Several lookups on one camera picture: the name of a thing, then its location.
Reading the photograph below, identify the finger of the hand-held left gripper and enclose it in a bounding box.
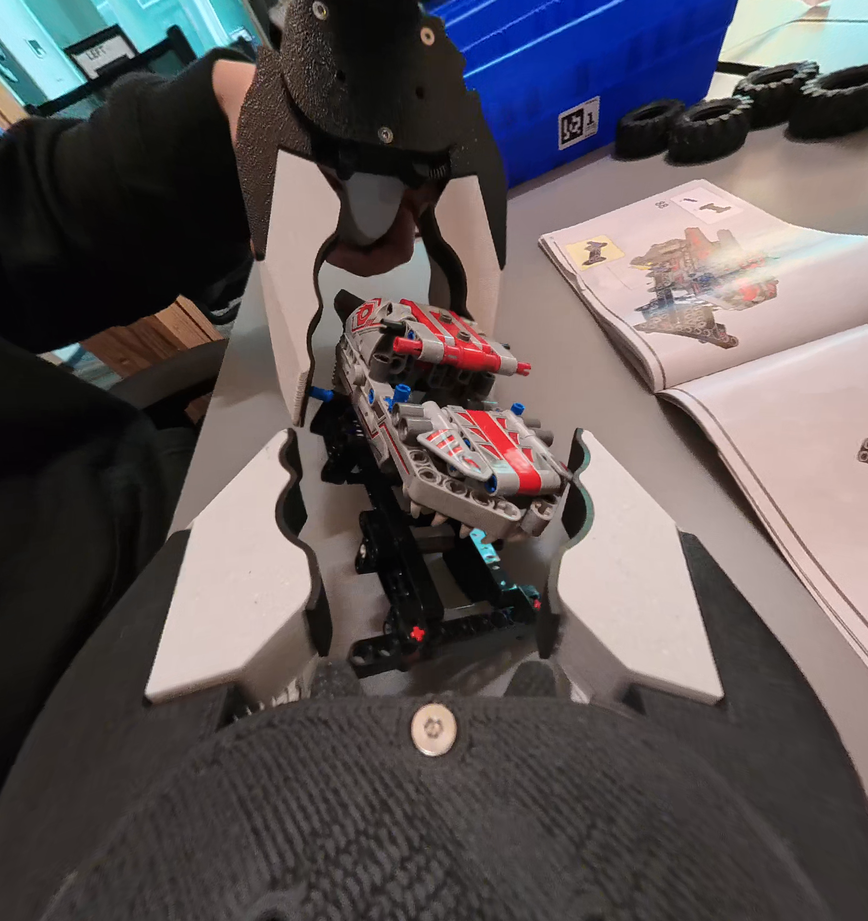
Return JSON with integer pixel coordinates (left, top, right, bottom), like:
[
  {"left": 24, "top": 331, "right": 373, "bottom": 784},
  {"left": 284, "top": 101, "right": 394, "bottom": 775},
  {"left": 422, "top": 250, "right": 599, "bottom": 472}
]
[
  {"left": 257, "top": 147, "right": 345, "bottom": 429},
  {"left": 419, "top": 175, "right": 508, "bottom": 342}
]

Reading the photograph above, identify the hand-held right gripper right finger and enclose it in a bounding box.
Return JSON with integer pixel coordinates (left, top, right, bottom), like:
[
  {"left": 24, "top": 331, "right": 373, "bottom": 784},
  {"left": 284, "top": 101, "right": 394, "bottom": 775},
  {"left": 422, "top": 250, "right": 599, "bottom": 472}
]
[{"left": 536, "top": 428, "right": 725, "bottom": 706}]

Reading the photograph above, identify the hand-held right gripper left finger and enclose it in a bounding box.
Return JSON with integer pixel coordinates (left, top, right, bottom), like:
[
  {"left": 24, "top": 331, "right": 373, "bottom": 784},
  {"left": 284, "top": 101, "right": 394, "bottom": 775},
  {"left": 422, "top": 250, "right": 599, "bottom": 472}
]
[{"left": 144, "top": 426, "right": 334, "bottom": 705}]

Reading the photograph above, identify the grey red brick truck model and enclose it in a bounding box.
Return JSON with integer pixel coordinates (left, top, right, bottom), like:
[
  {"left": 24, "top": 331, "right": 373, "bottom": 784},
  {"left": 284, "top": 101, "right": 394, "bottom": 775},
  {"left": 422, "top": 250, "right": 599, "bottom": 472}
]
[{"left": 308, "top": 288, "right": 577, "bottom": 681}]

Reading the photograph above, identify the person's left forearm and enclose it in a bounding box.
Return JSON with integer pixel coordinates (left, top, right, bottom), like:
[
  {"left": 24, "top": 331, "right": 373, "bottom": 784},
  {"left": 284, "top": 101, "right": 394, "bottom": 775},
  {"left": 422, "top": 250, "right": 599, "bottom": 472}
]
[{"left": 0, "top": 49, "right": 256, "bottom": 354}]

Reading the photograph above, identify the grey desk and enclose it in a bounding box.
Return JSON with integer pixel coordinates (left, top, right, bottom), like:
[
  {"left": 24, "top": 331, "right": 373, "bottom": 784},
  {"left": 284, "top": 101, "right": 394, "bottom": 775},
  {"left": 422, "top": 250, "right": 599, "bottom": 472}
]
[{"left": 166, "top": 29, "right": 868, "bottom": 864}]

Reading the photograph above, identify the wooden crate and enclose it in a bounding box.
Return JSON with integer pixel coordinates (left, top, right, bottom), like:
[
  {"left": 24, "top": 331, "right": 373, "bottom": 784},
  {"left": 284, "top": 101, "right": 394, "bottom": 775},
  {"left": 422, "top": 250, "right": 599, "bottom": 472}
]
[{"left": 81, "top": 294, "right": 225, "bottom": 382}]

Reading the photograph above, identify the person's black clothed body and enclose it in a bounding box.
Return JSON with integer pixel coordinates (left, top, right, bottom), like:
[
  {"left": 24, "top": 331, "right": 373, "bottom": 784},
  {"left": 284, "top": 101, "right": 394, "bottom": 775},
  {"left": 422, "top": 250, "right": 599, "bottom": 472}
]
[{"left": 0, "top": 317, "right": 222, "bottom": 893}]

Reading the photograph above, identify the blue plastic bin square tag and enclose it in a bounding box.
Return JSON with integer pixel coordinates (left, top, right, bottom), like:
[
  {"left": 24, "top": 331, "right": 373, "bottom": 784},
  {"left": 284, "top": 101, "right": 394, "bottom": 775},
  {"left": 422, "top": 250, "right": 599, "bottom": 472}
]
[{"left": 423, "top": 0, "right": 738, "bottom": 189}]

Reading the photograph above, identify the open instruction booklet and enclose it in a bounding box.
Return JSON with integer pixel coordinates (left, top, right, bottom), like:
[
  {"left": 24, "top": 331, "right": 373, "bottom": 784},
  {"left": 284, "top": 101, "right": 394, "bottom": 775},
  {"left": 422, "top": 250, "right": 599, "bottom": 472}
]
[{"left": 538, "top": 178, "right": 868, "bottom": 699}]

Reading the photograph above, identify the black rubber toy tyre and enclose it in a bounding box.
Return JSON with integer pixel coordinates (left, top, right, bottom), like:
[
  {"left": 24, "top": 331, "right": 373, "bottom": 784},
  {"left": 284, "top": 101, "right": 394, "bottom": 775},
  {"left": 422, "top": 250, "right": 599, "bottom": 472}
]
[
  {"left": 616, "top": 101, "right": 683, "bottom": 161},
  {"left": 735, "top": 61, "right": 820, "bottom": 128},
  {"left": 788, "top": 63, "right": 868, "bottom": 140},
  {"left": 667, "top": 97, "right": 755, "bottom": 164}
]

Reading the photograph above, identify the white label plate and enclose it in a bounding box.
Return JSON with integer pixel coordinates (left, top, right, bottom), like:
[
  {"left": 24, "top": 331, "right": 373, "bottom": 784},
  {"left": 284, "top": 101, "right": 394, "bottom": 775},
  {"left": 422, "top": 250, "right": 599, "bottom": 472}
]
[{"left": 69, "top": 32, "right": 141, "bottom": 82}]

